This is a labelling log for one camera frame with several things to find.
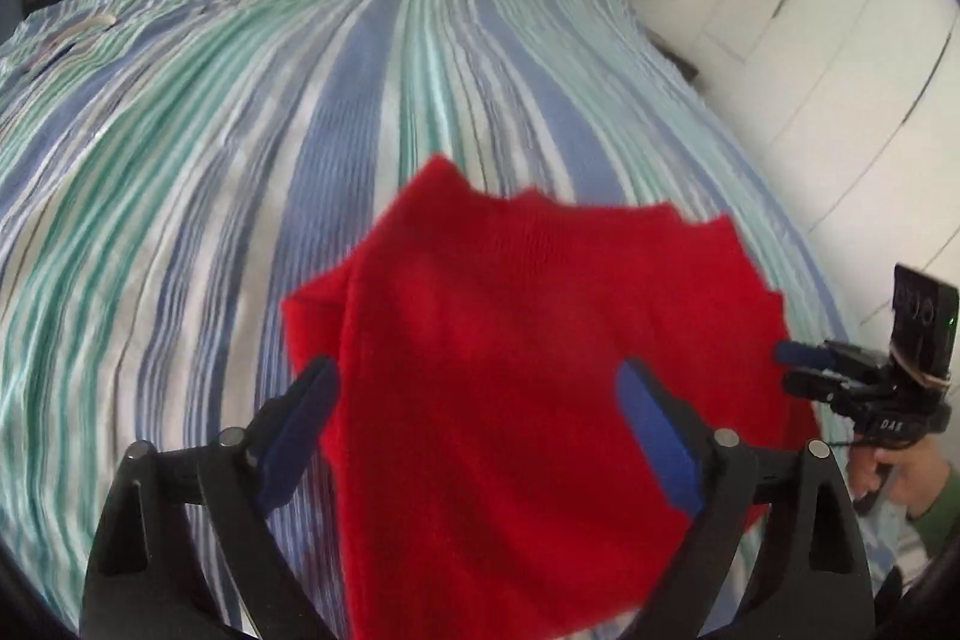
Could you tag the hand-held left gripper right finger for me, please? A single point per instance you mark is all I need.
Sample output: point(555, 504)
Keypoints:
point(664, 441)

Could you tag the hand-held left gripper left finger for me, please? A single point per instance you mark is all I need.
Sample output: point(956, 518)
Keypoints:
point(289, 441)

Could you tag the red knit sweater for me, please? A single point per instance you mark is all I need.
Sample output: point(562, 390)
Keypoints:
point(510, 370)

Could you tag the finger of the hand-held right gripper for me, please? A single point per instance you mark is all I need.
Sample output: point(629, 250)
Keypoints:
point(802, 353)
point(814, 385)

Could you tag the dark wooden nightstand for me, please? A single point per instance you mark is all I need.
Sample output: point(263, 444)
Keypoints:
point(675, 57)

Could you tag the striped bed cover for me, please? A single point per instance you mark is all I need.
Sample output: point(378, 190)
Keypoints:
point(187, 160)

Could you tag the person's right hand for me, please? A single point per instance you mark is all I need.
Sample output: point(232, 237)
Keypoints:
point(911, 475)

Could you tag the white wardrobe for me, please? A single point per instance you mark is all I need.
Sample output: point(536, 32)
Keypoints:
point(847, 48)

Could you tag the person's right forearm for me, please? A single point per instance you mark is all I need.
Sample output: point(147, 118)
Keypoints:
point(941, 520)

